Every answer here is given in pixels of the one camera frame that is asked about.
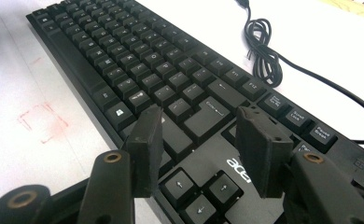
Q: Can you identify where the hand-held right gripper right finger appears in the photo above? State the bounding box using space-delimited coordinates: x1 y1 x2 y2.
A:
234 105 295 199

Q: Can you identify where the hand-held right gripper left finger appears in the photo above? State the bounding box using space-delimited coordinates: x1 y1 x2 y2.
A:
124 104 164 199

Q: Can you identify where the black computer keyboard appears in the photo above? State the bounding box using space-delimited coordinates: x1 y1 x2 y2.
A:
25 0 364 224

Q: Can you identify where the white board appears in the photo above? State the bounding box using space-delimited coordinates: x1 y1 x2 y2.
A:
0 0 364 224

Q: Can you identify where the black keyboard cable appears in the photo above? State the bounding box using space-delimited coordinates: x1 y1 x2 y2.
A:
235 0 364 146

